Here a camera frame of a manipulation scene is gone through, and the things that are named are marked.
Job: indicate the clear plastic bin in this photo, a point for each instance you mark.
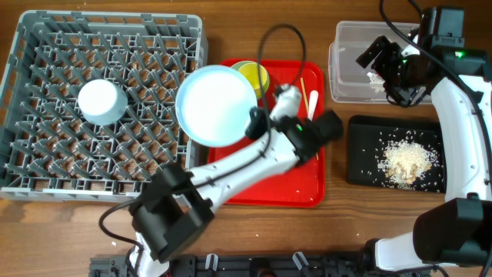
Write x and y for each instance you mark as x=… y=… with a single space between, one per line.
x=348 y=81

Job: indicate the black waste tray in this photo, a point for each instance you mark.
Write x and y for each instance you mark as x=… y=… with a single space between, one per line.
x=361 y=127

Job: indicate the white napkin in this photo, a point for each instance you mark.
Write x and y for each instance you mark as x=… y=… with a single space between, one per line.
x=375 y=79

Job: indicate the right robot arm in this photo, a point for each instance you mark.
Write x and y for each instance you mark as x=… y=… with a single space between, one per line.
x=458 y=81

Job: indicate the white plastic fork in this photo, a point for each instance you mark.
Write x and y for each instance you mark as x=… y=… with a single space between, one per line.
x=312 y=104

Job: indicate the light blue plate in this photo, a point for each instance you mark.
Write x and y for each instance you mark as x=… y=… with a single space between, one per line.
x=213 y=104

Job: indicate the light blue bowl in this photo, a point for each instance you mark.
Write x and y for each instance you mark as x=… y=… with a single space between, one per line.
x=101 y=102

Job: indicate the yellow plastic cup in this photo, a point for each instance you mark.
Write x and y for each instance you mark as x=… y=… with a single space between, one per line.
x=257 y=76

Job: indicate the rice food scraps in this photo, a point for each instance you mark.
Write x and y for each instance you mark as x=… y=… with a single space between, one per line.
x=399 y=159

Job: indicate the light green bowl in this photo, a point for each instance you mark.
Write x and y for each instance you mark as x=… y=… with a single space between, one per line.
x=238 y=65

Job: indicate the wooden chopstick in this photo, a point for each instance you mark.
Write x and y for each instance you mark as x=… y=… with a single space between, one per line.
x=303 y=92

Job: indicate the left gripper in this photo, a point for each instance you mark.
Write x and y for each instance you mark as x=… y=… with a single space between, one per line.
x=262 y=119

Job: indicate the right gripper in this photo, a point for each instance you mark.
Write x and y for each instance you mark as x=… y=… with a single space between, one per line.
x=404 y=95

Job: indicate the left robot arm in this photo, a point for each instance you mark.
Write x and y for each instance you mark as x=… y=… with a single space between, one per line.
x=178 y=205

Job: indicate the grey dishwasher rack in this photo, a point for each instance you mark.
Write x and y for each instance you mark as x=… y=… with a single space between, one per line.
x=49 y=151

